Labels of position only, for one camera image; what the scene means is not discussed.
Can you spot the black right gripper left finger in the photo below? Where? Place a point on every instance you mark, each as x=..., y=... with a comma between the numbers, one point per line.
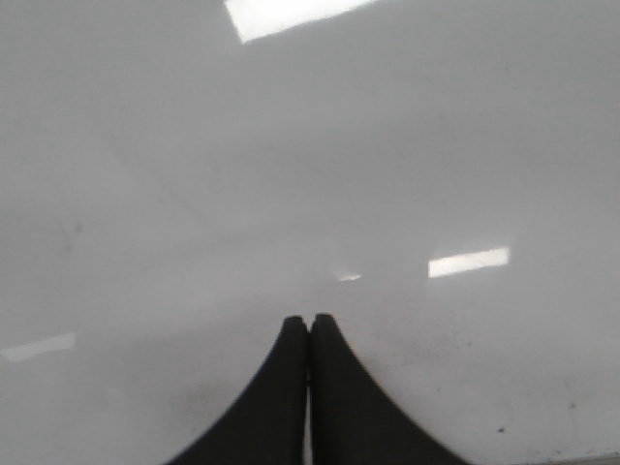
x=265, y=424

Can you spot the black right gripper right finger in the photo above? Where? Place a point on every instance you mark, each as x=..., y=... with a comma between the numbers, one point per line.
x=353, y=421

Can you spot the white whiteboard with aluminium frame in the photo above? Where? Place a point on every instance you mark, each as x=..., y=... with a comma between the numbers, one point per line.
x=178, y=177

